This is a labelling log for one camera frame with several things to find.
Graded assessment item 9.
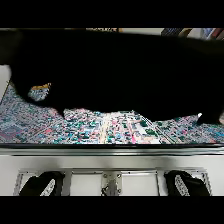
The black garment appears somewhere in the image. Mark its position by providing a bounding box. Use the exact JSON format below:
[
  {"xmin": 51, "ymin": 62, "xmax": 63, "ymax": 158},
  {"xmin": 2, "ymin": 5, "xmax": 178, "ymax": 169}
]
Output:
[{"xmin": 0, "ymin": 28, "xmax": 224, "ymax": 127}]

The silver frame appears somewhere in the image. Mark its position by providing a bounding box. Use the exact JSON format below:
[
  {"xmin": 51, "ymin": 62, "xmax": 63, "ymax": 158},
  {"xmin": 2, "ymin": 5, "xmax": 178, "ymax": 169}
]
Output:
[{"xmin": 0, "ymin": 143, "xmax": 224, "ymax": 197}]

